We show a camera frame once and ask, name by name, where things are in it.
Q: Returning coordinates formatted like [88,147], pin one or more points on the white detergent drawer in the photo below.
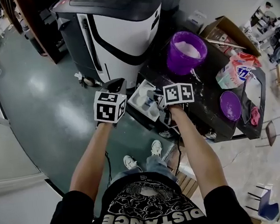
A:
[142,101]

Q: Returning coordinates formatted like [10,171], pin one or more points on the small white box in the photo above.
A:
[197,18]

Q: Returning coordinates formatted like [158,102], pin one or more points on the red cloth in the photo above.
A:
[254,115]

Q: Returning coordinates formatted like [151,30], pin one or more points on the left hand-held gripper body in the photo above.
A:
[106,109]

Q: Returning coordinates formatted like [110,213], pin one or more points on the purple round lid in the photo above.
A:
[230,105]

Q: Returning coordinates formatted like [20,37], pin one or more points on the person's right forearm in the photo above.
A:
[195,148]

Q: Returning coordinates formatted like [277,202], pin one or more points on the person's blue jeans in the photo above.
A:
[157,165]

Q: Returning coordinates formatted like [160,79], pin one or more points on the white detergent powder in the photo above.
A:
[188,49]

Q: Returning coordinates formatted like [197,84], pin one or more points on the blue chair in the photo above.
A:
[267,206]

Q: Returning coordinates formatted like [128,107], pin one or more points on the pink and white detergent bag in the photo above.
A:
[234,72]

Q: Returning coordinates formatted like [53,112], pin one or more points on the brown wooden cabinet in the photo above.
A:
[38,27]

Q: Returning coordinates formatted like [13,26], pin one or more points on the black metal frame chair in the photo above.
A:
[272,129]

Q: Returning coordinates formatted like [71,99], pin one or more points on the person's right white shoe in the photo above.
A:
[156,147]

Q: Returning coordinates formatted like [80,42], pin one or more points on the person's left forearm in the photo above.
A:
[94,152]

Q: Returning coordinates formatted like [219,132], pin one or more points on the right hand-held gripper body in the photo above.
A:
[177,94]

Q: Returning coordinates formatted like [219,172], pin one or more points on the brown cardboard box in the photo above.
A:
[230,31]

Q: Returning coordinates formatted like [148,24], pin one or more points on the purple plastic bucket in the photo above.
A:
[183,63]

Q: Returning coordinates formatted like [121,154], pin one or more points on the person's white shoe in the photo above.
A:
[156,147]
[130,162]

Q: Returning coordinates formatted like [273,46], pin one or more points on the person's black printed t-shirt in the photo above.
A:
[144,207]

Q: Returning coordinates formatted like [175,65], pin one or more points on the white and black wheeled machine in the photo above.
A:
[118,37]

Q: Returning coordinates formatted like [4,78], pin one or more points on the person's left white shoe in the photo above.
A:
[130,162]

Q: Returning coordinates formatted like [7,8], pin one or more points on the wooden slatted pallet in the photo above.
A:
[187,183]

